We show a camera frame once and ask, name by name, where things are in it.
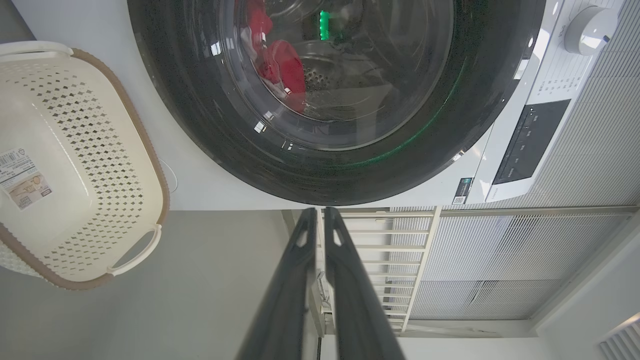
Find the white slatted window blind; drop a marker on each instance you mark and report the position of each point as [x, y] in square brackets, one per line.
[500, 250]

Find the red garment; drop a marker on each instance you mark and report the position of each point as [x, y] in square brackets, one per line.
[287, 67]

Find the cream perforated laundry basket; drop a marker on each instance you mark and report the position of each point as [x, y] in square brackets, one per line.
[55, 150]

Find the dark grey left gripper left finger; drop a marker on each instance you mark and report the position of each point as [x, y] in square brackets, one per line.
[285, 300]

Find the white washing machine dial knob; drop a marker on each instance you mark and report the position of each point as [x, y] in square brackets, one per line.
[590, 30]

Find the dark round glass washer door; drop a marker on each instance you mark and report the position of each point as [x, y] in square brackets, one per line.
[200, 110]

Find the white front-load washing machine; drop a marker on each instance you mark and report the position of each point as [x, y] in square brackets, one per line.
[210, 180]

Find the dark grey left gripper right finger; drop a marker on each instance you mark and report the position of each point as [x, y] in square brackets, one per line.
[357, 310]

